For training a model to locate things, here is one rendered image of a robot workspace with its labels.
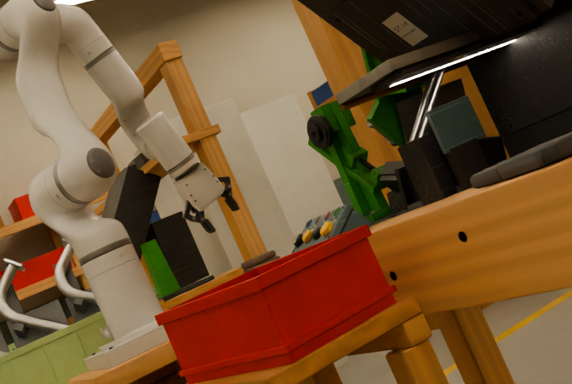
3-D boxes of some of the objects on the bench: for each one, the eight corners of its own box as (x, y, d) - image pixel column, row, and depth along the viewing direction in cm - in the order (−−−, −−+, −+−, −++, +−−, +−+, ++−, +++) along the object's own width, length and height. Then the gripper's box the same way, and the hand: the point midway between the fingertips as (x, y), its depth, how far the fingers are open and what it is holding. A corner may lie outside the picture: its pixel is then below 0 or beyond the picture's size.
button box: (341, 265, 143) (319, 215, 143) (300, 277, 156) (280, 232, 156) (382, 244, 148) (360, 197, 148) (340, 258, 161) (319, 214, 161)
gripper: (166, 186, 202) (208, 240, 206) (214, 146, 211) (254, 198, 215) (154, 190, 209) (195, 243, 212) (201, 151, 218) (240, 203, 221)
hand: (222, 218), depth 213 cm, fingers open, 8 cm apart
